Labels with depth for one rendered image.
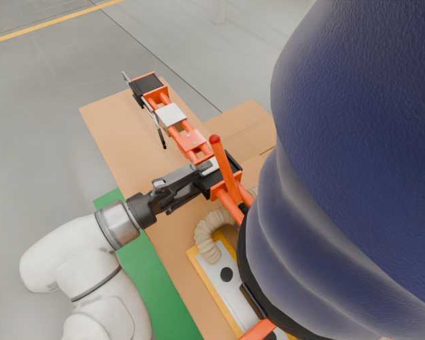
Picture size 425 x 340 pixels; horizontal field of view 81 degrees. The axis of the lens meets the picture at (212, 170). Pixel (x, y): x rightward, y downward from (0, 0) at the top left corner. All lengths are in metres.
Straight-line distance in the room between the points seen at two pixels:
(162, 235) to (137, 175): 0.32
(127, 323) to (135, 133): 0.70
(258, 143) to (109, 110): 0.83
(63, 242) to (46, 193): 1.78
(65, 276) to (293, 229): 0.43
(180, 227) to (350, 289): 0.52
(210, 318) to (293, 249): 0.45
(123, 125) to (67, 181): 1.26
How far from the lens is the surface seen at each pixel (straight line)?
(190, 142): 0.62
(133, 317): 0.56
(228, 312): 0.61
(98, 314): 0.53
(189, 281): 0.63
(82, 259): 0.52
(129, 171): 0.94
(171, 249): 0.65
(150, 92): 0.75
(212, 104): 2.52
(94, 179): 2.18
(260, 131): 1.57
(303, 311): 0.29
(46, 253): 0.54
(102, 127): 1.12
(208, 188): 0.53
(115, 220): 0.52
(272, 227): 0.21
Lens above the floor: 1.69
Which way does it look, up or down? 57 degrees down
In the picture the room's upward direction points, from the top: straight up
